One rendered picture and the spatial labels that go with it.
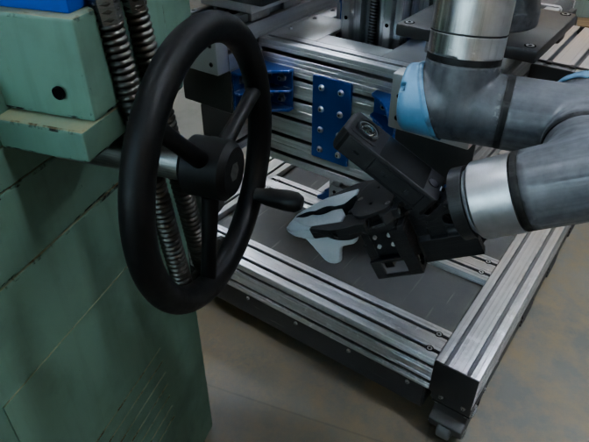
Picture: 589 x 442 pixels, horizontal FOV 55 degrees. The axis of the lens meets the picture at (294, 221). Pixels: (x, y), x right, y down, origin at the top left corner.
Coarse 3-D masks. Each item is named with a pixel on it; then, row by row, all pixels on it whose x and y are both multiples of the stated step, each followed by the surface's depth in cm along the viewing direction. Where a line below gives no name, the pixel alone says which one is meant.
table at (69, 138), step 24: (168, 0) 75; (168, 24) 76; (0, 96) 51; (0, 120) 50; (24, 120) 50; (48, 120) 50; (72, 120) 50; (96, 120) 50; (120, 120) 53; (0, 144) 52; (24, 144) 51; (48, 144) 50; (72, 144) 49; (96, 144) 50
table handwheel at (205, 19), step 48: (192, 48) 44; (240, 48) 55; (144, 96) 41; (144, 144) 41; (192, 144) 49; (144, 192) 42; (192, 192) 54; (240, 192) 67; (144, 240) 43; (240, 240) 64; (144, 288) 46; (192, 288) 55
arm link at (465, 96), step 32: (448, 0) 53; (480, 0) 51; (512, 0) 52; (448, 32) 54; (480, 32) 53; (416, 64) 59; (448, 64) 55; (480, 64) 54; (416, 96) 57; (448, 96) 56; (480, 96) 55; (416, 128) 59; (448, 128) 57; (480, 128) 56
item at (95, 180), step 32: (64, 160) 61; (32, 192) 57; (64, 192) 62; (96, 192) 67; (0, 224) 54; (32, 224) 58; (64, 224) 63; (0, 256) 55; (32, 256) 59; (0, 288) 55
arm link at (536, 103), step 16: (528, 80) 55; (544, 80) 56; (560, 80) 58; (576, 80) 56; (512, 96) 54; (528, 96) 54; (544, 96) 54; (560, 96) 53; (576, 96) 53; (512, 112) 54; (528, 112) 54; (544, 112) 53; (560, 112) 52; (576, 112) 51; (512, 128) 55; (528, 128) 54; (544, 128) 54; (512, 144) 56; (528, 144) 55
